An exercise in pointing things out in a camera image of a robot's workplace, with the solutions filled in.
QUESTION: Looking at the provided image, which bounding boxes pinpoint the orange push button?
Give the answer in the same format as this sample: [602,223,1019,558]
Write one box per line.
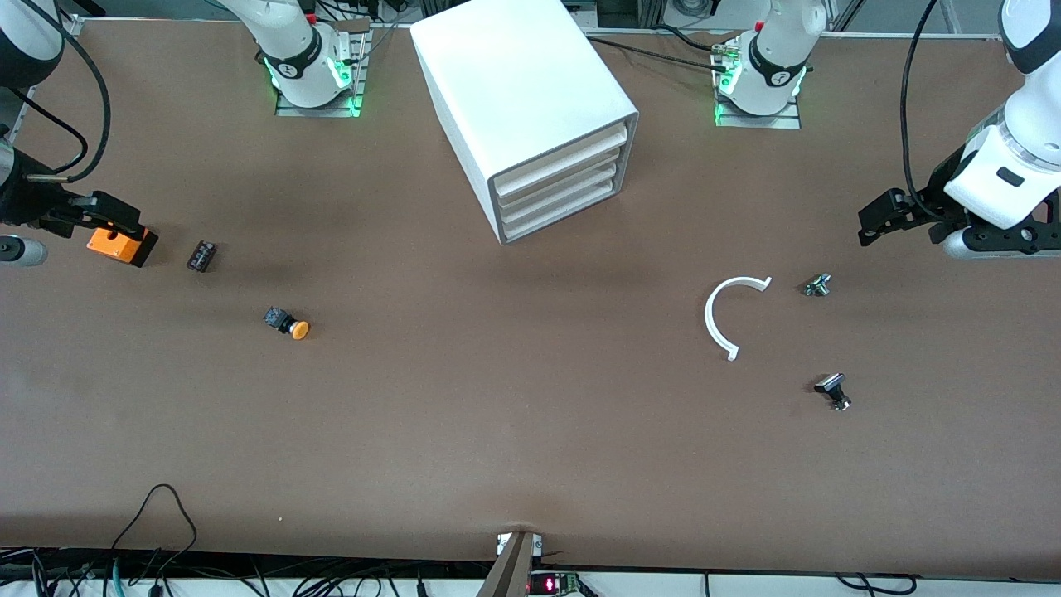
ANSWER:
[264,307,311,342]

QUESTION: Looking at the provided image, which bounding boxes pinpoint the orange box with black base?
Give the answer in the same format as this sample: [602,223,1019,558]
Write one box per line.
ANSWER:
[86,224,159,269]

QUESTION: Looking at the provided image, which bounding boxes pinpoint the device with red display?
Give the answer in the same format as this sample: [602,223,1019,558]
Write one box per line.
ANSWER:
[527,570,583,597]

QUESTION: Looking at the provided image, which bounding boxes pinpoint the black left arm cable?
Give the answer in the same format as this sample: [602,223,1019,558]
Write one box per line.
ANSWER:
[902,0,947,221]

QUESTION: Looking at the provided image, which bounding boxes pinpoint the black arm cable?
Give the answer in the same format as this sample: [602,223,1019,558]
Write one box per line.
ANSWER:
[902,0,947,221]
[33,0,112,182]

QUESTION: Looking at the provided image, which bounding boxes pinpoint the black left camera mount bracket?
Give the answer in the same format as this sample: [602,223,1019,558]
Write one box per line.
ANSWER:
[963,189,1061,255]

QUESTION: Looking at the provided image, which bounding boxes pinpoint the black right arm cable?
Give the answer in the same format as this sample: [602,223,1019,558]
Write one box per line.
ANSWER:
[33,0,112,182]

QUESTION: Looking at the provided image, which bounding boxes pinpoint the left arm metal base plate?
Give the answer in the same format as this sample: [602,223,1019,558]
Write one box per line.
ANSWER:
[713,41,803,130]

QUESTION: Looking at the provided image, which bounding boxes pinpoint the white curved plastic ring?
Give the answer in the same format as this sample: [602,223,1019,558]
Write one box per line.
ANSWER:
[705,275,773,362]

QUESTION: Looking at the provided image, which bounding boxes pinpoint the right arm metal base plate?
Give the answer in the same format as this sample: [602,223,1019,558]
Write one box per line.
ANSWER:
[275,21,366,119]

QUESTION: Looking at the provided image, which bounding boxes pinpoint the thin black looped cable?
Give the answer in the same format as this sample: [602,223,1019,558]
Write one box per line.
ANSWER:
[110,484,199,573]

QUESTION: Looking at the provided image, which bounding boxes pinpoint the black base power cable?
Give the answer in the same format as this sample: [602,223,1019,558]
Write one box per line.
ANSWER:
[584,23,734,75]

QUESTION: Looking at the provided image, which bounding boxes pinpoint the brown camera mount pole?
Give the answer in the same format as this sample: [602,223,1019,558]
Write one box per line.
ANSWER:
[476,531,541,597]

